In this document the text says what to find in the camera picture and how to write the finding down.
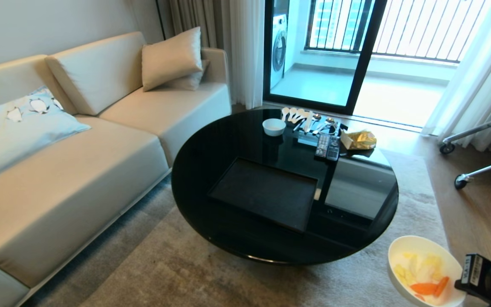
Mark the beige curtain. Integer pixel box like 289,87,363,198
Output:
167,0,234,50

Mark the black balcony railing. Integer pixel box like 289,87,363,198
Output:
304,0,489,64

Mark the yellow crumpled bag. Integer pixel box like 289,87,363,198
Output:
341,130,377,151

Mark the yellow food scrap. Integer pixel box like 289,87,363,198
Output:
394,264,416,286
420,255,443,273

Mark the small white bowl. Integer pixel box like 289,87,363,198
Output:
262,118,286,137

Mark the round black glass table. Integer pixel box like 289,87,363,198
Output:
171,108,399,266

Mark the beige throw pillow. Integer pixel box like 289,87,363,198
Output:
165,59,211,91
142,26,204,93

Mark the white dish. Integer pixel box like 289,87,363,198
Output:
387,235,468,307

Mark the white washing machine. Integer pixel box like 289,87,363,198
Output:
270,13,289,89

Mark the blue penguin pillow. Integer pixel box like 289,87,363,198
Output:
0,85,92,190

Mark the beige sofa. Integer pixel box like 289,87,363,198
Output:
0,31,232,307

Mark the black rectangular tray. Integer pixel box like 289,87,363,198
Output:
208,157,319,235

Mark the black remote control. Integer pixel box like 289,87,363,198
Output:
315,133,330,160
326,136,341,162

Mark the grey rug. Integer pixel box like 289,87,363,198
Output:
24,149,457,307

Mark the black sliding door frame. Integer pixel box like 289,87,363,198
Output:
263,0,388,116

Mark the orange carrot piece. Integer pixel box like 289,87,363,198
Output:
410,282,439,296
434,276,450,298

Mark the beige sofa back cushion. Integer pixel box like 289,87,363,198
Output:
45,31,147,116

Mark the white sheer curtain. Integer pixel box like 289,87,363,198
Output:
421,0,491,156
228,0,266,110

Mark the chrome wheeled stand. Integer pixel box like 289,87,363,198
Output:
439,47,491,190

